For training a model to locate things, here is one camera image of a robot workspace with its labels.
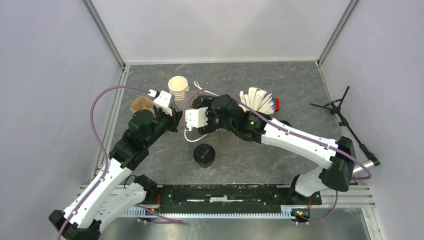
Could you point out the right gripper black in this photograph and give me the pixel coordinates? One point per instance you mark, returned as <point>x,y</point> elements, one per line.
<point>210,127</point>

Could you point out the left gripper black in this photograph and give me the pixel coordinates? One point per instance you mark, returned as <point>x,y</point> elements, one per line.
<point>174,119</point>

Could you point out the stack of white paper cups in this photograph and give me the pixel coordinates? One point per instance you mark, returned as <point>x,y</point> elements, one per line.
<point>178,86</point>

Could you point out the brown paper takeout bag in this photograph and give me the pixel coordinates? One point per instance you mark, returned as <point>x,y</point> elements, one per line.
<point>195,95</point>

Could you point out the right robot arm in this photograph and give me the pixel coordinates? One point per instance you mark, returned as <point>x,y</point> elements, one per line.
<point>333,157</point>

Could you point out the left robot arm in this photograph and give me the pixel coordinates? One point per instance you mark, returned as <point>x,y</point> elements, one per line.
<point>92,212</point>

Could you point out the stack of pulp cup carriers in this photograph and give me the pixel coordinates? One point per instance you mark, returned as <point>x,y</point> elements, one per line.
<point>142,103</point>

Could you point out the bundle of wrapped paper straws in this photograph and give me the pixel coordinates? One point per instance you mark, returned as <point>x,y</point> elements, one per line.
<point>259,100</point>

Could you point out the red and blue small box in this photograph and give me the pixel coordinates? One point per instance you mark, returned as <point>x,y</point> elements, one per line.
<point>276,104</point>

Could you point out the stack of black lids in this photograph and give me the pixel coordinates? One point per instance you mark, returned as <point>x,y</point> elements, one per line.
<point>286,123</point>

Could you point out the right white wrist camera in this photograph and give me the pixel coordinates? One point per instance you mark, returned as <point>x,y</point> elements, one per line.
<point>195,118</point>

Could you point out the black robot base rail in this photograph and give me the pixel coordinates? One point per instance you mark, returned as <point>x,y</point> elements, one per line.
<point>226,198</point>

